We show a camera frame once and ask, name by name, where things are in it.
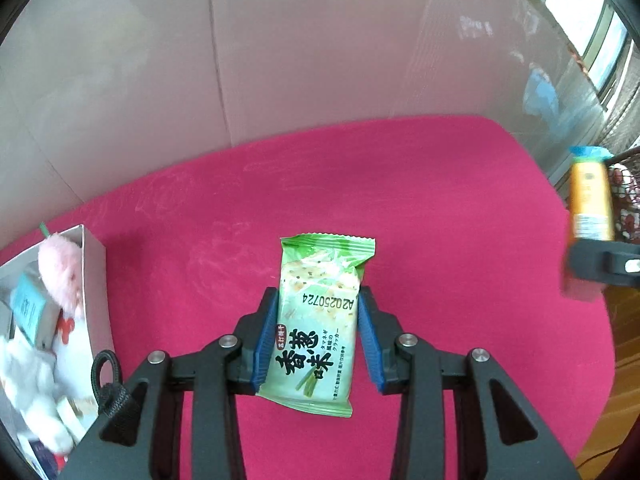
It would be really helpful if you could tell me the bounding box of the orange bottle with blue cap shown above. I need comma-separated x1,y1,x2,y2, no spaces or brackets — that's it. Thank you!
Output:
570,156,616,243

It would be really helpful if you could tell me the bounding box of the pink plush toy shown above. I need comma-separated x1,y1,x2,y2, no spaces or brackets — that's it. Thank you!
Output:
37,222,85,318

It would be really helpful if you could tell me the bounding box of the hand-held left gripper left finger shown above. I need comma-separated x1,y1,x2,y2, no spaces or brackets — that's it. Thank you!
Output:
65,287,281,480

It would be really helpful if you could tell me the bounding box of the pink mat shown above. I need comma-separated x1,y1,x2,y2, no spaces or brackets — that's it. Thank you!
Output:
0,115,618,480

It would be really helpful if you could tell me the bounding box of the blue grey medicine box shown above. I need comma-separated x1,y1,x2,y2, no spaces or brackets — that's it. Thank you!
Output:
10,270,63,348

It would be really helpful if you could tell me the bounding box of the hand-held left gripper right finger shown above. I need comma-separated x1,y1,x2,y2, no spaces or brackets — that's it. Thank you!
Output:
357,286,583,480

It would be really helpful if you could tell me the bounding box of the white plush toy red bow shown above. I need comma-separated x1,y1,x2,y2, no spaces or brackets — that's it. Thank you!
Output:
0,310,81,461

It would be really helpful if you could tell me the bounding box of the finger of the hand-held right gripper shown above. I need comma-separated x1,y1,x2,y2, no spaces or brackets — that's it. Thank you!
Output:
565,241,640,304

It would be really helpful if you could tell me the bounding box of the black strap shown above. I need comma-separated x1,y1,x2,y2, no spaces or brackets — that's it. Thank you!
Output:
90,351,138,418

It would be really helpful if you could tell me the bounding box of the window with metal grille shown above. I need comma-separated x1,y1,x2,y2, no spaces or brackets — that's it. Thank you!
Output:
510,0,631,106

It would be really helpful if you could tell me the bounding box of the shallow white tray box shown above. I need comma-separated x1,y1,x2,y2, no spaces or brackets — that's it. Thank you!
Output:
0,225,116,480

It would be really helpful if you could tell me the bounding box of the green snack packet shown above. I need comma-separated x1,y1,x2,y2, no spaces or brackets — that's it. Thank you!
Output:
255,232,377,418

